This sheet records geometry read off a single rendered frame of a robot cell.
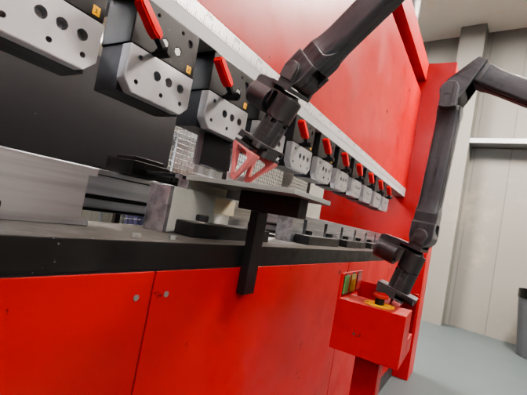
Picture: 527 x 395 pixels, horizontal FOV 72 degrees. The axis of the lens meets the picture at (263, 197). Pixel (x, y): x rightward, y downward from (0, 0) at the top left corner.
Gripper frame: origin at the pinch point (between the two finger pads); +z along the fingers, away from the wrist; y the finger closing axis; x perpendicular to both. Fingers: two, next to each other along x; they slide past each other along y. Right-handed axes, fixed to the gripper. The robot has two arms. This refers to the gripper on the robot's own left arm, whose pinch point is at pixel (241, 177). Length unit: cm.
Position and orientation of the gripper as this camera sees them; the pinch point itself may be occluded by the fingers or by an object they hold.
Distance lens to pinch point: 79.6
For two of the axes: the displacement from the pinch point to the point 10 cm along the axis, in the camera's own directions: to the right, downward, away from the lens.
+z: -5.3, 8.2, 2.0
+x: 6.7, 5.5, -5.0
